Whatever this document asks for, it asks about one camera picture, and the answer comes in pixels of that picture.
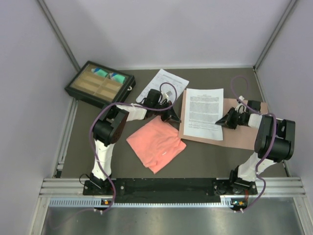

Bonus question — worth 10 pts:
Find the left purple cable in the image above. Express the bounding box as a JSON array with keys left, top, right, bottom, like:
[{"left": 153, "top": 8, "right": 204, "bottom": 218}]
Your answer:
[{"left": 89, "top": 82, "right": 178, "bottom": 218}]

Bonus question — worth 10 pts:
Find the pink cloth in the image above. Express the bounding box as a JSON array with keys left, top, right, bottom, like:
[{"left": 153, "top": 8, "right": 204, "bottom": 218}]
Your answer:
[{"left": 126, "top": 116, "right": 186, "bottom": 174}]

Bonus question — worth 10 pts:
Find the left aluminium frame post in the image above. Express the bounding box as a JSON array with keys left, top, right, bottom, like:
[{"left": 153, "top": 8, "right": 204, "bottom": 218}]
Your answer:
[{"left": 35, "top": 0, "right": 81, "bottom": 71}]

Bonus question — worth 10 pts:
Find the right teal roll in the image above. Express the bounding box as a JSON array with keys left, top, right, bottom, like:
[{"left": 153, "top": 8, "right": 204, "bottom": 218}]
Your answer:
[{"left": 109, "top": 72, "right": 126, "bottom": 84}]

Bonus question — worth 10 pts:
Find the white table form sheet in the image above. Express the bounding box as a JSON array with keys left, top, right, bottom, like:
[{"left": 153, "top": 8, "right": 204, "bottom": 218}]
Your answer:
[{"left": 136, "top": 69, "right": 189, "bottom": 102}]

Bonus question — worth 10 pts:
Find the right aluminium frame post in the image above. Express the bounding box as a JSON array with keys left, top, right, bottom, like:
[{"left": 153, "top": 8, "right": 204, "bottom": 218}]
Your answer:
[{"left": 253, "top": 0, "right": 299, "bottom": 71}]

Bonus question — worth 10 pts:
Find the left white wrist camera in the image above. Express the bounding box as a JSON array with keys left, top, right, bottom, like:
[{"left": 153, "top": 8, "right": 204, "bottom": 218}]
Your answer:
[{"left": 161, "top": 91, "right": 172, "bottom": 102}]

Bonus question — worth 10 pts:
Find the teal roll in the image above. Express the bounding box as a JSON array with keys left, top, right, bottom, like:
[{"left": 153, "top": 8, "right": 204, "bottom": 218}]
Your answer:
[
  {"left": 109, "top": 72, "right": 126, "bottom": 84},
  {"left": 91, "top": 68, "right": 109, "bottom": 77}
]

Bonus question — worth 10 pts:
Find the left teal roll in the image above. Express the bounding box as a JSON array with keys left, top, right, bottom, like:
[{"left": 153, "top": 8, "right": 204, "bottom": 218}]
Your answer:
[{"left": 91, "top": 68, "right": 109, "bottom": 77}]

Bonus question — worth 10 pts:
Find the aluminium frame post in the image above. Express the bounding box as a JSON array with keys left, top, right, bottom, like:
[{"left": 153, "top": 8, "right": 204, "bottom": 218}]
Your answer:
[
  {"left": 253, "top": 0, "right": 299, "bottom": 71},
  {"left": 35, "top": 0, "right": 81, "bottom": 71}
]

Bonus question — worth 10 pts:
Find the grey slotted cable duct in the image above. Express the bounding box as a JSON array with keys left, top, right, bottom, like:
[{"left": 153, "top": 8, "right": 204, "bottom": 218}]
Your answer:
[{"left": 49, "top": 198, "right": 234, "bottom": 208}]

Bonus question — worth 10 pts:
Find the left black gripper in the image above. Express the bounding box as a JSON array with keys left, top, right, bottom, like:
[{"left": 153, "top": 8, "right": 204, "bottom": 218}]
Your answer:
[{"left": 153, "top": 100, "right": 181, "bottom": 123}]

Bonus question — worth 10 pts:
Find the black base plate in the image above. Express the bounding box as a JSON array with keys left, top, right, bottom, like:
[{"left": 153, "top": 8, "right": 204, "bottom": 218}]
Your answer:
[{"left": 83, "top": 177, "right": 257, "bottom": 204}]

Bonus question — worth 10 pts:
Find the white text document sheet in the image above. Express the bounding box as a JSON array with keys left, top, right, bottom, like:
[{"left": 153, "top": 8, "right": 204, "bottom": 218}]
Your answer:
[{"left": 183, "top": 89, "right": 224, "bottom": 141}]

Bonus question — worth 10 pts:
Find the black compartment box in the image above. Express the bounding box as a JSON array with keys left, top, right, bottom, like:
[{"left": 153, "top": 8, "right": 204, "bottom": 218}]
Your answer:
[{"left": 65, "top": 61, "right": 136, "bottom": 108}]

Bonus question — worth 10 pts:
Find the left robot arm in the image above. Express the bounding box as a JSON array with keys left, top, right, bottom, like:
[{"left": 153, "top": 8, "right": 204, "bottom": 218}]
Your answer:
[{"left": 83, "top": 89, "right": 181, "bottom": 195}]

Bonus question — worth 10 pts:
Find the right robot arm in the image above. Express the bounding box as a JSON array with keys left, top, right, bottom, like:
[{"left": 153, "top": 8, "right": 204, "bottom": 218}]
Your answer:
[{"left": 213, "top": 100, "right": 295, "bottom": 196}]

